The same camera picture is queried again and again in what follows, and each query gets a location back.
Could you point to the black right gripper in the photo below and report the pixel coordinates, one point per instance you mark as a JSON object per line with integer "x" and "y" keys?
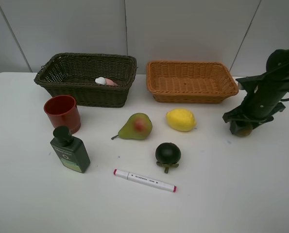
{"x": 255, "y": 110}

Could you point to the brown kiwi fruit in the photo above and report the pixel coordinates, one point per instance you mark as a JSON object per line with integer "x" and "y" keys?
{"x": 244, "y": 131}

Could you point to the yellow lemon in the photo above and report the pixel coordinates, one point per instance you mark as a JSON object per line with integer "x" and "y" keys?
{"x": 181, "y": 119}

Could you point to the dark mangosteen fruit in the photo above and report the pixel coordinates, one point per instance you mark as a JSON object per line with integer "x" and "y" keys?
{"x": 167, "y": 156}

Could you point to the pink bottle white cap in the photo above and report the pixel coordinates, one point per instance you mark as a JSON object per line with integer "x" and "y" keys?
{"x": 105, "y": 81}

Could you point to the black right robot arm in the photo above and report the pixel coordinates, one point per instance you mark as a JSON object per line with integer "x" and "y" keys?
{"x": 266, "y": 94}

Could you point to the orange wicker basket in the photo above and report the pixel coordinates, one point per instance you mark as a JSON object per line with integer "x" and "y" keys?
{"x": 190, "y": 82}

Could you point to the green red pear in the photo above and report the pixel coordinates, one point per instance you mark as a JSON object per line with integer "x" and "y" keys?
{"x": 137, "y": 127}

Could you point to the white pink-tipped marker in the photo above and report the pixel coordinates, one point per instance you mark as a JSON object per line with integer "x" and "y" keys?
{"x": 145, "y": 180}

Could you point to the dark brown wicker basket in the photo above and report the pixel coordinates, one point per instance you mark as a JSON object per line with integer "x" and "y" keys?
{"x": 74, "y": 74}

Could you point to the dark green pump bottle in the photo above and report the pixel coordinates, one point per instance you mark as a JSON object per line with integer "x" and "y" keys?
{"x": 70, "y": 150}

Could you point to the red plastic cup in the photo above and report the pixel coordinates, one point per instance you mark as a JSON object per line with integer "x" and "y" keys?
{"x": 62, "y": 111}

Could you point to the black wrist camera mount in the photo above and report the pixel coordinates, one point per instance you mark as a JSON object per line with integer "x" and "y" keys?
{"x": 249, "y": 83}

